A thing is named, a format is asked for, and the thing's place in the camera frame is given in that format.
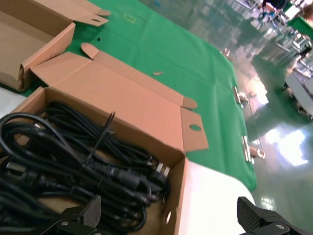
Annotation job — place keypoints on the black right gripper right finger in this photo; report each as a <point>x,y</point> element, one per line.
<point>249,218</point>

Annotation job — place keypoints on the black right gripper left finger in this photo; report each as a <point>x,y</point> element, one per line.
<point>91,210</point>

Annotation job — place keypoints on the open brown cardboard mailer box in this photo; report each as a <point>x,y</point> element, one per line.
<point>122,93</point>
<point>29,29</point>

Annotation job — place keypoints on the grey metal cart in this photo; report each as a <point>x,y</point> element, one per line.
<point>299,85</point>

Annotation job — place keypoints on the green table cloth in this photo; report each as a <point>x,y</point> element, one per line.
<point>171,49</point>

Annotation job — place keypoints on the green covered work table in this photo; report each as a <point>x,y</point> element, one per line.
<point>302,23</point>

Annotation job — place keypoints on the small blue scrap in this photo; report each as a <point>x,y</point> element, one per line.
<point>157,3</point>

